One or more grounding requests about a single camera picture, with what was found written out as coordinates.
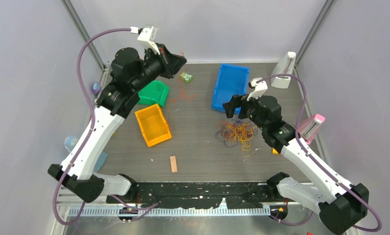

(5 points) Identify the green number tile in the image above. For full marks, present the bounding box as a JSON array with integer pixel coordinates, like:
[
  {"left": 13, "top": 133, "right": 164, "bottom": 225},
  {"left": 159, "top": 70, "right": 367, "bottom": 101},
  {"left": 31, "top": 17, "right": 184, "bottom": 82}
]
[{"left": 179, "top": 71, "right": 194, "bottom": 83}]

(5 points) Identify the green plastic bin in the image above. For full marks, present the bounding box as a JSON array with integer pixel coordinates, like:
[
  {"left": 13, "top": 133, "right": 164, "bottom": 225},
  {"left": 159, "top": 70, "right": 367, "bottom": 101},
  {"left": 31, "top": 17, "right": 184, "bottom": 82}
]
[{"left": 137, "top": 80, "right": 170, "bottom": 107}]

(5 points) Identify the white metronome box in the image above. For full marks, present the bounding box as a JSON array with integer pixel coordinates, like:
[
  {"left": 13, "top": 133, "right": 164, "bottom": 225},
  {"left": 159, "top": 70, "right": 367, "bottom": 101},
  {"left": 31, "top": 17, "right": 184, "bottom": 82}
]
[{"left": 270, "top": 51, "right": 296, "bottom": 89}]

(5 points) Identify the blue plastic bin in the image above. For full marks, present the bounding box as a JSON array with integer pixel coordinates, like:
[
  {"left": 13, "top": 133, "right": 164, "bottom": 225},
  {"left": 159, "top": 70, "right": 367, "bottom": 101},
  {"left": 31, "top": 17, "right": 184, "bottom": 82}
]
[{"left": 211, "top": 64, "right": 250, "bottom": 112}]

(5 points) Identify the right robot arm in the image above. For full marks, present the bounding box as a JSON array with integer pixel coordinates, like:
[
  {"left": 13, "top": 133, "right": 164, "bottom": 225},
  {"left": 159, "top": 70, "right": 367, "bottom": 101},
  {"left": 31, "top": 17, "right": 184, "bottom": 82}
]
[{"left": 222, "top": 94, "right": 369, "bottom": 235}]

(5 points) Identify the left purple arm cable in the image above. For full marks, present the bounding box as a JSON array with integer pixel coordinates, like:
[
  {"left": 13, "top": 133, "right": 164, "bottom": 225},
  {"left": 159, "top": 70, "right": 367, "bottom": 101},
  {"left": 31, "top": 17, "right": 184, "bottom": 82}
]
[{"left": 52, "top": 27, "right": 141, "bottom": 226}]

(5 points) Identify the orange plastic bin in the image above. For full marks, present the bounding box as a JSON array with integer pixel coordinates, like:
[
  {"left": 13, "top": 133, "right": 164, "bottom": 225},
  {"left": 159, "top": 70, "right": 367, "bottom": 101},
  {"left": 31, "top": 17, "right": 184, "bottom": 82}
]
[{"left": 135, "top": 104, "right": 172, "bottom": 147}]

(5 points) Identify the small wooden block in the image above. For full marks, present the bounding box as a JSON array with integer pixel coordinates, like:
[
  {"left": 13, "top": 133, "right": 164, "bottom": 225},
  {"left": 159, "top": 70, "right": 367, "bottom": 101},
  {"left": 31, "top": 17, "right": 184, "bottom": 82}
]
[{"left": 170, "top": 156, "right": 178, "bottom": 173}]

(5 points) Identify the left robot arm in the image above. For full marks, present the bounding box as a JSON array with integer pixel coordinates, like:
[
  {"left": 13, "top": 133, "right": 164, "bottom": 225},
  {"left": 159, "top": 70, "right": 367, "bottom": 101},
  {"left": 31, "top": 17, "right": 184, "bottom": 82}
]
[{"left": 48, "top": 44, "right": 187, "bottom": 203}]

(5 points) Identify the red cable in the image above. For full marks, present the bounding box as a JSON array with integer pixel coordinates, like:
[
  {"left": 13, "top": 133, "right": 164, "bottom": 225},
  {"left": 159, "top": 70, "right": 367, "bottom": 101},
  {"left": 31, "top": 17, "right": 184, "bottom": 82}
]
[{"left": 169, "top": 51, "right": 199, "bottom": 104}]

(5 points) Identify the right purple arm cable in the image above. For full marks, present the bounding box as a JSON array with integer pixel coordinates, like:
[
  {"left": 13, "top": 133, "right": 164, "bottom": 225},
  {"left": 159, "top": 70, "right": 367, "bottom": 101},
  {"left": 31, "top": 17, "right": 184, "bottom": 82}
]
[{"left": 256, "top": 73, "right": 383, "bottom": 233}]

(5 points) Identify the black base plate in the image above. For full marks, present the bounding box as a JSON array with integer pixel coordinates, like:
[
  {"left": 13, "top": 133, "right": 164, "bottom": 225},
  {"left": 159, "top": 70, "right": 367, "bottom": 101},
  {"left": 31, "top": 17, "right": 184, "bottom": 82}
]
[{"left": 106, "top": 182, "right": 286, "bottom": 209}]

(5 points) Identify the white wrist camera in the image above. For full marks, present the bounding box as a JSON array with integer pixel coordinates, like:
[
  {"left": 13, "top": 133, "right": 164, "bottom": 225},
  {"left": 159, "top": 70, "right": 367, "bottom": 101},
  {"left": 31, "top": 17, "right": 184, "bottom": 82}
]
[
  {"left": 130, "top": 25, "right": 160, "bottom": 55},
  {"left": 247, "top": 77, "right": 268, "bottom": 101}
]

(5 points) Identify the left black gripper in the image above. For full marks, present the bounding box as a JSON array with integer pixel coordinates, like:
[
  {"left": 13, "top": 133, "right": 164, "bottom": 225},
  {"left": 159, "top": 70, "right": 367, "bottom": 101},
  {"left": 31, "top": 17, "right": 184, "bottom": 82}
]
[{"left": 132, "top": 43, "right": 187, "bottom": 91}]

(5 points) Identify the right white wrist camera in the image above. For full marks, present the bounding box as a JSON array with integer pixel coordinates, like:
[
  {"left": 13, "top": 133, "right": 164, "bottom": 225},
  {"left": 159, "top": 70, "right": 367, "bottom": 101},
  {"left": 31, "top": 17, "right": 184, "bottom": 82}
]
[{"left": 247, "top": 77, "right": 268, "bottom": 101}]

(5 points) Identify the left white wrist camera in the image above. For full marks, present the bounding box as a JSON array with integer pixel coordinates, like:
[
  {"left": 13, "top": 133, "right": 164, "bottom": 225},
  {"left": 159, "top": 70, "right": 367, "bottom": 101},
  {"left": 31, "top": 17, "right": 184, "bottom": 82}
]
[{"left": 130, "top": 25, "right": 160, "bottom": 55}]

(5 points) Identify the clear plastic bottle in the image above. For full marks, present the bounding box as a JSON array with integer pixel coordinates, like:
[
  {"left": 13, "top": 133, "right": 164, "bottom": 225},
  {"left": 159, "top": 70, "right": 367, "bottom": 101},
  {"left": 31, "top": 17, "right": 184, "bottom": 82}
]
[{"left": 64, "top": 136, "right": 108, "bottom": 172}]

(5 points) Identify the coloured cable bundle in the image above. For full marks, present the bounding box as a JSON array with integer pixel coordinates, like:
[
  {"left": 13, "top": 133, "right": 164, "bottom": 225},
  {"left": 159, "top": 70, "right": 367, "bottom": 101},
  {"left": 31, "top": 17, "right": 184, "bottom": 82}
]
[{"left": 215, "top": 118, "right": 259, "bottom": 158}]

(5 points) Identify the purple round toy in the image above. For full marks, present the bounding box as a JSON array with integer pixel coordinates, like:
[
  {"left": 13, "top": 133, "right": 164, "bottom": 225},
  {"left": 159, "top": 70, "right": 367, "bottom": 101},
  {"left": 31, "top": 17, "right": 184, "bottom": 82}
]
[{"left": 91, "top": 82, "right": 101, "bottom": 95}]

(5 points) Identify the pink metronome box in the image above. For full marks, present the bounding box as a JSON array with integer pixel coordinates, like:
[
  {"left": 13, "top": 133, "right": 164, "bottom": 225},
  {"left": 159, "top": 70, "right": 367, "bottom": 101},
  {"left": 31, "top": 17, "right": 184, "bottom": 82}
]
[{"left": 298, "top": 114, "right": 325, "bottom": 145}]

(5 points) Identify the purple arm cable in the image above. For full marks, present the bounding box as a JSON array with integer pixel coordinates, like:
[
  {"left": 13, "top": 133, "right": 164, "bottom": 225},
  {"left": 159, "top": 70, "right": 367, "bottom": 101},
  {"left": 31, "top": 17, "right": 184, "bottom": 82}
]
[
  {"left": 52, "top": 27, "right": 141, "bottom": 226},
  {"left": 256, "top": 73, "right": 383, "bottom": 233}
]

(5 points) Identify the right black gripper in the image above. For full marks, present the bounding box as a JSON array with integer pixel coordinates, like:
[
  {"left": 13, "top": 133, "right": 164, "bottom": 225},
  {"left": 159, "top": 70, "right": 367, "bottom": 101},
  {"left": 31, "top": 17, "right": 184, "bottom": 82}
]
[{"left": 223, "top": 90, "right": 268, "bottom": 131}]

